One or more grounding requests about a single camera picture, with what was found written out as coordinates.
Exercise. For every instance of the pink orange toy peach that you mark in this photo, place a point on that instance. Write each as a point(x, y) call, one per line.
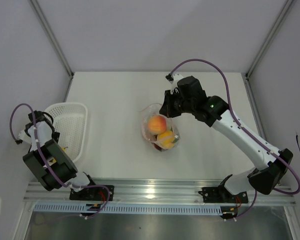
point(157, 124)

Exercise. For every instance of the white slotted cable duct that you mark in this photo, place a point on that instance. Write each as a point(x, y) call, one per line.
point(114, 208)

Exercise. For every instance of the white perforated plastic basket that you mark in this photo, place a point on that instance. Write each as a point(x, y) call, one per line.
point(70, 120)

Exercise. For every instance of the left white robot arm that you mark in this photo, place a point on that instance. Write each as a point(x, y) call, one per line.
point(47, 161)

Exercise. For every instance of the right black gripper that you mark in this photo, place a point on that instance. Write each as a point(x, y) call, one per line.
point(167, 108)

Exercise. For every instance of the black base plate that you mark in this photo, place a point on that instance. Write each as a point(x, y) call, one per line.
point(220, 195)
point(92, 194)

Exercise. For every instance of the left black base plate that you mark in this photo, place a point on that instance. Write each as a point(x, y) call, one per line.
point(92, 194)

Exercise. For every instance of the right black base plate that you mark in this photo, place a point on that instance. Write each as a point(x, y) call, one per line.
point(220, 195)

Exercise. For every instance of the aluminium frame post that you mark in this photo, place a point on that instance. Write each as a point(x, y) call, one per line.
point(270, 36)
point(45, 25)

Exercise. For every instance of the aluminium mounting rail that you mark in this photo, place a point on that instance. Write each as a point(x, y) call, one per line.
point(133, 191)

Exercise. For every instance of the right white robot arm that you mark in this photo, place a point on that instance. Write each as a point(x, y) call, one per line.
point(270, 164)

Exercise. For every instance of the right aluminium frame post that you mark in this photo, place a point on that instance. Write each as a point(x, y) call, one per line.
point(270, 36)

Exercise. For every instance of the left aluminium frame post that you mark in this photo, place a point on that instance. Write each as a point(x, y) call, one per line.
point(45, 25)

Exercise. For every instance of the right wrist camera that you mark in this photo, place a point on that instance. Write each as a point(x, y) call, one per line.
point(173, 79)

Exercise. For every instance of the clear zip top bag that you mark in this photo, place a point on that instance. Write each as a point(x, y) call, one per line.
point(145, 115)

